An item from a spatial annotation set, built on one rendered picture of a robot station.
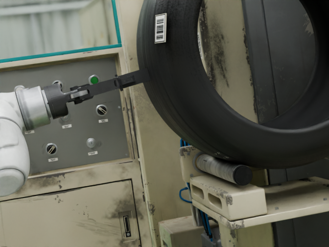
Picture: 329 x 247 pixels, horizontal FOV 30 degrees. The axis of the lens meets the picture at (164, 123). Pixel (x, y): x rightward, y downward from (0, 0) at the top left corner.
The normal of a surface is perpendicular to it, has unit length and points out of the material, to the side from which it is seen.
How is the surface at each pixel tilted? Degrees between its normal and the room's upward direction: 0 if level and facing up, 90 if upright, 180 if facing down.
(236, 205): 90
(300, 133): 101
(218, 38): 90
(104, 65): 90
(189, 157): 90
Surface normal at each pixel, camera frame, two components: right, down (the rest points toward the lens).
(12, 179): 0.33, 0.65
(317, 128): 0.25, 0.20
